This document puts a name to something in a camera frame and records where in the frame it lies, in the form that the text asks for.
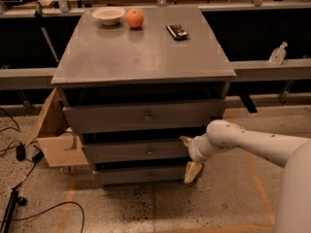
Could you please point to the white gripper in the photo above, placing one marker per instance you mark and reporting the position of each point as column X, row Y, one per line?
column 194, row 152

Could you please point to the grey drawer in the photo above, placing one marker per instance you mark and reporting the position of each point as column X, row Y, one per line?
column 141, row 175
column 143, row 116
column 134, row 151

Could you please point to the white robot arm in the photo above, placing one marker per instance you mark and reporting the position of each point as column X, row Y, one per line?
column 293, row 154

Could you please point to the grey top drawer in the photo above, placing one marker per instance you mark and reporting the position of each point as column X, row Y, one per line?
column 143, row 116

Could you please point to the grey bottom drawer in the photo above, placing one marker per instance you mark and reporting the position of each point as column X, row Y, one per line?
column 141, row 175

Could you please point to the grey drawer cabinet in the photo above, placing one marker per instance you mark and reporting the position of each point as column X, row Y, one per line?
column 105, row 65

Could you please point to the open cardboard box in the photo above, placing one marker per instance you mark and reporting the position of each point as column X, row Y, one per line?
column 60, row 145

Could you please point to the black snack packet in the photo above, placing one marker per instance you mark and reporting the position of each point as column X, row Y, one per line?
column 177, row 32

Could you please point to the clear sanitizer bottle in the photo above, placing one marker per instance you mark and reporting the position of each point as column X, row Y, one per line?
column 278, row 55

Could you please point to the orange fruit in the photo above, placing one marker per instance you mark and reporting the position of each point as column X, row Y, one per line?
column 134, row 18

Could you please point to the white bowl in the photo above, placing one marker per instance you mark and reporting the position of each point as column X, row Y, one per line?
column 109, row 16

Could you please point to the black power adapter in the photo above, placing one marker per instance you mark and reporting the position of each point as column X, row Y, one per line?
column 20, row 152

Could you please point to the black tripod stand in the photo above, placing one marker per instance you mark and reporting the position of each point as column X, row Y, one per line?
column 15, row 199

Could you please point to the grey metal rail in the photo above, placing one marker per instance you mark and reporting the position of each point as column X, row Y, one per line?
column 246, row 71

